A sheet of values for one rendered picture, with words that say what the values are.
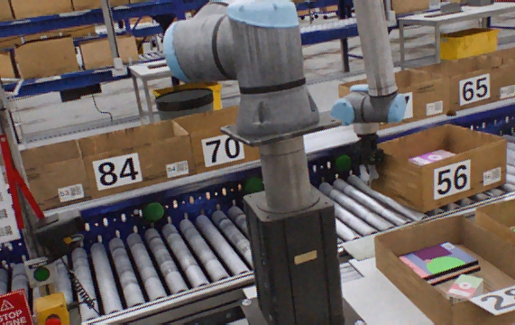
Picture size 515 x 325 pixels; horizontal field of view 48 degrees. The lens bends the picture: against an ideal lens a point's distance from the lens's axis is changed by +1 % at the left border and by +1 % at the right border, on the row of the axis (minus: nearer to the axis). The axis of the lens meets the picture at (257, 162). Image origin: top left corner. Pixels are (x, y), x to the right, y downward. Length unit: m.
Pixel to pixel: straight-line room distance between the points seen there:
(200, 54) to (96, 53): 5.09
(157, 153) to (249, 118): 0.95
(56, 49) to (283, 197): 5.19
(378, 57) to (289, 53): 0.62
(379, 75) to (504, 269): 0.66
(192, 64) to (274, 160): 0.29
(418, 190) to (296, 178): 0.79
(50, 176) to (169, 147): 0.43
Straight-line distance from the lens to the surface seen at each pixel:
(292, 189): 1.30
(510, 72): 2.87
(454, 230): 1.80
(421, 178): 1.99
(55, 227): 1.48
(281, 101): 1.22
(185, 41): 1.35
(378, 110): 1.86
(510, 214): 1.92
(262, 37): 1.21
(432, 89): 2.61
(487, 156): 2.18
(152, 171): 2.17
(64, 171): 2.13
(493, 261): 1.72
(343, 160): 2.35
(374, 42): 1.79
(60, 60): 6.35
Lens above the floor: 1.61
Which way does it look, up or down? 19 degrees down
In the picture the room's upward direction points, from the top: 8 degrees counter-clockwise
